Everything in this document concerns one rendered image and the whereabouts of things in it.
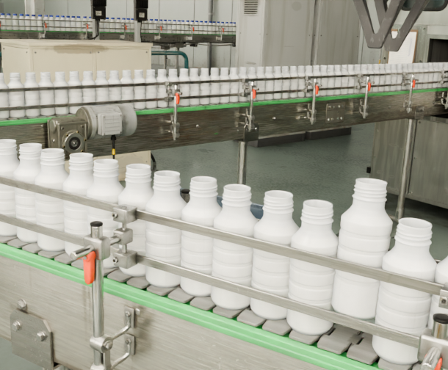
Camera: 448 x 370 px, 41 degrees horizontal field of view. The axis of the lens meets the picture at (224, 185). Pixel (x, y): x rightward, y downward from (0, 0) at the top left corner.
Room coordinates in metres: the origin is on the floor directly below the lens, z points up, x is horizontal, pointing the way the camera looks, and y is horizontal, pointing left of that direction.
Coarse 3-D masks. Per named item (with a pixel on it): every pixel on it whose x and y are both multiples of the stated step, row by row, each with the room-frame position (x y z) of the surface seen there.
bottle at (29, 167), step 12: (24, 144) 0.99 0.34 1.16; (36, 144) 0.99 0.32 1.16; (24, 156) 0.96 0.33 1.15; (36, 156) 0.97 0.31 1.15; (24, 168) 0.96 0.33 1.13; (36, 168) 0.96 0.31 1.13; (24, 180) 0.95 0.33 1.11; (24, 192) 0.95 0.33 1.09; (24, 204) 0.95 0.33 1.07; (24, 216) 0.95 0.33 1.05; (24, 240) 0.95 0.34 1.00; (36, 240) 0.95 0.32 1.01
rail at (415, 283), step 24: (48, 192) 0.90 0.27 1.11; (0, 216) 0.96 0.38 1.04; (144, 216) 0.80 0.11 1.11; (72, 240) 0.87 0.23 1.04; (240, 240) 0.72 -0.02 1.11; (144, 264) 0.80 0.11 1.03; (168, 264) 0.78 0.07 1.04; (336, 264) 0.65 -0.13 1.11; (360, 264) 0.63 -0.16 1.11; (240, 288) 0.71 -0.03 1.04; (432, 288) 0.59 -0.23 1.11; (312, 312) 0.66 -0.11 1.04; (384, 336) 0.61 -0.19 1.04; (408, 336) 0.60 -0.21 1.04
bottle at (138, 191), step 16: (128, 176) 0.84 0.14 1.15; (144, 176) 0.84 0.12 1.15; (128, 192) 0.84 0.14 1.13; (144, 192) 0.84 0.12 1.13; (144, 208) 0.83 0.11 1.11; (128, 224) 0.83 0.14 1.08; (144, 224) 0.83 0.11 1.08; (144, 240) 0.83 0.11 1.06; (128, 272) 0.83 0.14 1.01; (144, 272) 0.83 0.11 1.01
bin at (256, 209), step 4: (180, 192) 1.51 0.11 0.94; (220, 196) 1.45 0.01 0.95; (220, 200) 1.45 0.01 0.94; (220, 204) 1.45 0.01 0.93; (252, 204) 1.40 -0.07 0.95; (256, 204) 1.39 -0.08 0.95; (260, 204) 1.39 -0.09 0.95; (252, 208) 1.40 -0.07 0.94; (256, 208) 1.39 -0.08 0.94; (260, 208) 1.39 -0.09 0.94; (252, 212) 1.40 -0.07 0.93; (256, 212) 1.39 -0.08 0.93; (260, 212) 1.39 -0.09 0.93; (256, 216) 1.39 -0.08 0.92; (260, 216) 1.39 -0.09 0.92
